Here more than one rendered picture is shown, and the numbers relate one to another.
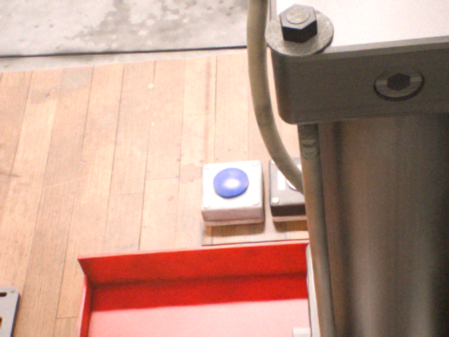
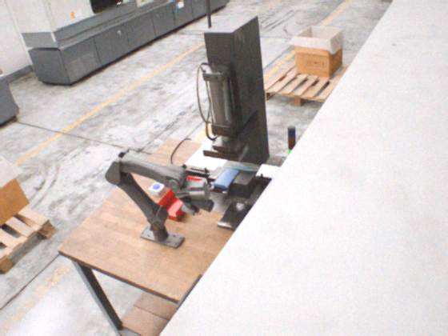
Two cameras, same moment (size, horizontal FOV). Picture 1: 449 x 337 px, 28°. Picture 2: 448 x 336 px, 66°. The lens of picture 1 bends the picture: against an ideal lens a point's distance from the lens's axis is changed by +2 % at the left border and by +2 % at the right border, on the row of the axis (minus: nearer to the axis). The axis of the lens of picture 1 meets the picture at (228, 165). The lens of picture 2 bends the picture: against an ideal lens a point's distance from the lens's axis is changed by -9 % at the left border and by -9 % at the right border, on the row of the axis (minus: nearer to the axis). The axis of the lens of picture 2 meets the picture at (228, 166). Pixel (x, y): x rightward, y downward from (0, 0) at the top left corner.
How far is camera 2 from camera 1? 132 cm
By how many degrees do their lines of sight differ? 51
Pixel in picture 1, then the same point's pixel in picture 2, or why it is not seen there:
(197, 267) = (170, 195)
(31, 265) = (142, 224)
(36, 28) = not seen: outside the picture
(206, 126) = not seen: hidden behind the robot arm
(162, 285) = (167, 205)
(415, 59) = (226, 71)
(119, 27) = (17, 282)
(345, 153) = (223, 86)
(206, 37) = (46, 262)
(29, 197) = (125, 222)
